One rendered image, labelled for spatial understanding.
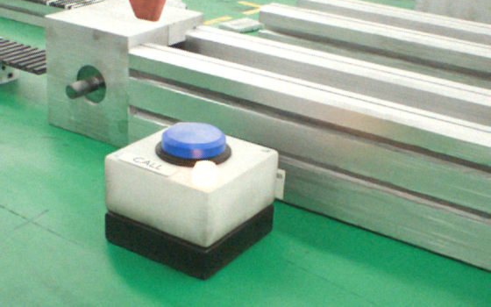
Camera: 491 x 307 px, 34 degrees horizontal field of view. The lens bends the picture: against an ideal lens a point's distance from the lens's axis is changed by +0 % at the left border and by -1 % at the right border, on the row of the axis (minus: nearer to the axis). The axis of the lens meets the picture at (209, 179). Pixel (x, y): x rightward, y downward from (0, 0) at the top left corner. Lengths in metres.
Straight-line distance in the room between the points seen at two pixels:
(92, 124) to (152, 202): 0.20
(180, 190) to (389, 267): 0.14
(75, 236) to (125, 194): 0.05
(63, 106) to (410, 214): 0.31
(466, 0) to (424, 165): 0.39
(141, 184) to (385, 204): 0.16
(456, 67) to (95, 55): 0.30
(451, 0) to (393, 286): 0.45
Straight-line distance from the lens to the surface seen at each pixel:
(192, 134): 0.49
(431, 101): 0.59
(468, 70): 0.71
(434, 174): 0.52
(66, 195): 0.58
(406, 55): 0.73
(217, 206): 0.46
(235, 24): 1.01
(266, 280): 0.49
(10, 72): 0.82
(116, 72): 0.64
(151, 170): 0.48
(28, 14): 1.03
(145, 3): 0.43
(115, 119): 0.65
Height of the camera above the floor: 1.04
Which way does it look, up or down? 25 degrees down
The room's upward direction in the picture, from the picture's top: 3 degrees clockwise
